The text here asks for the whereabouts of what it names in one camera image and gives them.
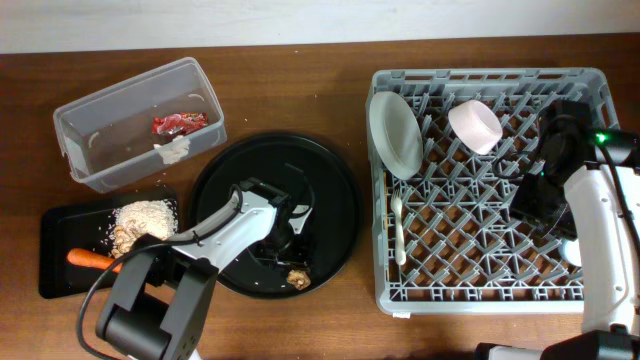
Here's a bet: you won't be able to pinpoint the white plastic fork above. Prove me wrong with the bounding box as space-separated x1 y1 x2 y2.
390 190 407 266

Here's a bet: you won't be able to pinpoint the rice and seed scraps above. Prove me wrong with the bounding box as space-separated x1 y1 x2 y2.
109 199 178 258

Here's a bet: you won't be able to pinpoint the white tissue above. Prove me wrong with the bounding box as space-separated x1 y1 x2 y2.
153 135 190 165

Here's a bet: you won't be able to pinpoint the grey plate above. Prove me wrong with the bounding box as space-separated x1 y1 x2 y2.
368 91 424 180

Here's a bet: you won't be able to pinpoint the red snack wrapper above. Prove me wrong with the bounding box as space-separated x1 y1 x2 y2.
152 112 208 136

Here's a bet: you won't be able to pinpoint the orange carrot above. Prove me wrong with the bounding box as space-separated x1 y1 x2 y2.
66 248 114 270

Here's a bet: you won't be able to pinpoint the wooden chopstick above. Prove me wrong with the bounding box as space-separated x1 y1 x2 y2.
381 170 389 242

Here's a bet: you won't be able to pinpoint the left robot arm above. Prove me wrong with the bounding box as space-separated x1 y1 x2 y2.
95 178 315 359

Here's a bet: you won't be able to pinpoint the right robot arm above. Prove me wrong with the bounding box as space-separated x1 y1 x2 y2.
474 100 639 359

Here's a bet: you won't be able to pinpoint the grey dishwasher rack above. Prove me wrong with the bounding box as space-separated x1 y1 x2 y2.
366 68 620 316

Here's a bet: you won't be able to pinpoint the brown ginger piece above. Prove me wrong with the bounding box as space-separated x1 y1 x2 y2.
286 270 311 290

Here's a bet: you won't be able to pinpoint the round black tray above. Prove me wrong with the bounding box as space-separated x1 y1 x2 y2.
186 133 363 299

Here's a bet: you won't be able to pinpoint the clear plastic bin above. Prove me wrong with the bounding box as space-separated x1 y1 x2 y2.
53 57 227 193

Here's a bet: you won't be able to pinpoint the black rectangular tray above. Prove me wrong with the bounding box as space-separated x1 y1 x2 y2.
38 187 180 300

